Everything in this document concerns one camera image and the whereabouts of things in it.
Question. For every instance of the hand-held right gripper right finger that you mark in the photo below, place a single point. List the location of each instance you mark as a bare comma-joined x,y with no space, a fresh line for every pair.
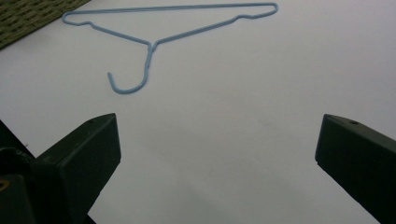
361,158

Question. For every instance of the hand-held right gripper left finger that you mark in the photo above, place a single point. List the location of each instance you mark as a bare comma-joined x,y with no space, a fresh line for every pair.
77,161

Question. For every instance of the green woven mat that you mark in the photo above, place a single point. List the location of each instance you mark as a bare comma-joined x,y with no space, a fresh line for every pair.
28,15

